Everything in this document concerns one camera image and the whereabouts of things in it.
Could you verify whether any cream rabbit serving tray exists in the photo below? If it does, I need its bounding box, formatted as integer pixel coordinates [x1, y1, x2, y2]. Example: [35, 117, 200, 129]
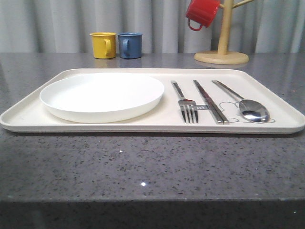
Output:
[0, 68, 305, 134]

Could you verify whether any grey curtain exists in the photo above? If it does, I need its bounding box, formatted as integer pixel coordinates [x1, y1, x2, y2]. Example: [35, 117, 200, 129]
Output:
[0, 0, 305, 53]

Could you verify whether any wooden mug tree stand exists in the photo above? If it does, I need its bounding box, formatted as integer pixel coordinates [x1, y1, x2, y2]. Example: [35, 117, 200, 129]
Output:
[194, 0, 252, 65]

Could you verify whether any red enamel mug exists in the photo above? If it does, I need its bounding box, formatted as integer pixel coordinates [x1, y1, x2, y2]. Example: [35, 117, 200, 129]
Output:
[185, 0, 221, 31]

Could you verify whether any steel fork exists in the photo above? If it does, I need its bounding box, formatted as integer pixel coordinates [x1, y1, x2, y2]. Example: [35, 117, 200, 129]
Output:
[171, 80, 198, 124]

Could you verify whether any yellow enamel mug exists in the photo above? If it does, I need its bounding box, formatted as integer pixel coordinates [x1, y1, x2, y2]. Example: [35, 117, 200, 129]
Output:
[90, 32, 116, 59]

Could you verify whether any white round plate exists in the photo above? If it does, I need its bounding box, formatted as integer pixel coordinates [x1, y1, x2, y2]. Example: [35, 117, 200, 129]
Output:
[40, 73, 165, 123]

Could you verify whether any steel spoon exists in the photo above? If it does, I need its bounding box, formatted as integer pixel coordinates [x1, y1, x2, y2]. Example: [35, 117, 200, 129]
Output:
[212, 80, 270, 124]

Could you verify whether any blue enamel mug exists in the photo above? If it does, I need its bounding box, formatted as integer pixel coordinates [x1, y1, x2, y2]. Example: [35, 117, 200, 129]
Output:
[117, 32, 142, 59]

